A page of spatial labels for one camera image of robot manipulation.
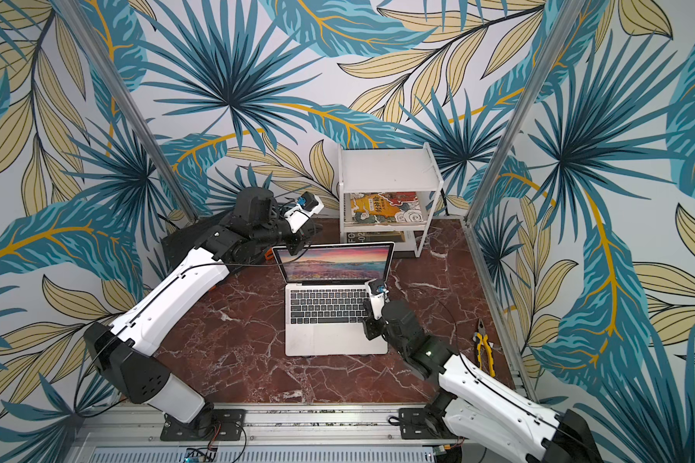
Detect silver laptop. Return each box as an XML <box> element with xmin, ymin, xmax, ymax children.
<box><xmin>273</xmin><ymin>242</ymin><xmax>394</xmax><ymax>357</ymax></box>

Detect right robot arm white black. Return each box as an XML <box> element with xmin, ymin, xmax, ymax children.
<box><xmin>362</xmin><ymin>297</ymin><xmax>602</xmax><ymax>462</ymax></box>

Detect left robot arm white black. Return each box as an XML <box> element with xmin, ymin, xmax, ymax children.
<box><xmin>84</xmin><ymin>187</ymin><xmax>324</xmax><ymax>436</ymax></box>

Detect colourful magazine on shelf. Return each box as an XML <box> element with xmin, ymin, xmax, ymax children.
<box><xmin>347</xmin><ymin>192</ymin><xmax>425</xmax><ymax>225</ymax></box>

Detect folio book on bottom shelf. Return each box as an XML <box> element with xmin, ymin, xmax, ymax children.
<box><xmin>346</xmin><ymin>231</ymin><xmax>414</xmax><ymax>244</ymax></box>

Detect white three-tier shelf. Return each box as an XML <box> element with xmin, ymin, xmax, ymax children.
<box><xmin>338</xmin><ymin>143</ymin><xmax>443</xmax><ymax>258</ymax></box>

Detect black plastic tool case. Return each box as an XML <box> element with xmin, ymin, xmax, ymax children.
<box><xmin>160</xmin><ymin>207</ymin><xmax>268</xmax><ymax>285</ymax></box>

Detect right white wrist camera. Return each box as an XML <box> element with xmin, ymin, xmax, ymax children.
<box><xmin>366</xmin><ymin>279</ymin><xmax>388</xmax><ymax>320</ymax></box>

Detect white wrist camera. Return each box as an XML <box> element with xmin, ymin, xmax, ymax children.
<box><xmin>284</xmin><ymin>192</ymin><xmax>324</xmax><ymax>233</ymax></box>
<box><xmin>366</xmin><ymin>279</ymin><xmax>388</xmax><ymax>320</ymax></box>

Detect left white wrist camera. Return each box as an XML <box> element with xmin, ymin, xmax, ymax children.
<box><xmin>284</xmin><ymin>192</ymin><xmax>324</xmax><ymax>233</ymax></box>

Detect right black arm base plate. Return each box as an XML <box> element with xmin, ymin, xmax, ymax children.
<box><xmin>388</xmin><ymin>407</ymin><xmax>463</xmax><ymax>440</ymax></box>

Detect yellow handled pliers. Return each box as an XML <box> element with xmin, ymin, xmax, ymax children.
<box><xmin>474</xmin><ymin>318</ymin><xmax>496</xmax><ymax>378</ymax></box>

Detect aluminium front rail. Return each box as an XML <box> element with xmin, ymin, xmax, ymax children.
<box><xmin>66</xmin><ymin>403</ymin><xmax>509</xmax><ymax>462</ymax></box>

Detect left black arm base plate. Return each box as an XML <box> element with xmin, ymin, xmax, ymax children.
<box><xmin>160</xmin><ymin>408</ymin><xmax>246</xmax><ymax>442</ymax></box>

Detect left aluminium frame post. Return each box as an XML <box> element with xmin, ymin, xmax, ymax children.
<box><xmin>55</xmin><ymin>0</ymin><xmax>199</xmax><ymax>223</ymax></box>

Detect aluminium frame post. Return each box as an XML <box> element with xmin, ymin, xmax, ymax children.
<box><xmin>55</xmin><ymin>0</ymin><xmax>199</xmax><ymax>223</ymax></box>
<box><xmin>465</xmin><ymin>0</ymin><xmax>585</xmax><ymax>226</ymax></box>

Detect right aluminium frame post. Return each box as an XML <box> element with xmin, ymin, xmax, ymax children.
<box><xmin>465</xmin><ymin>0</ymin><xmax>585</xmax><ymax>226</ymax></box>

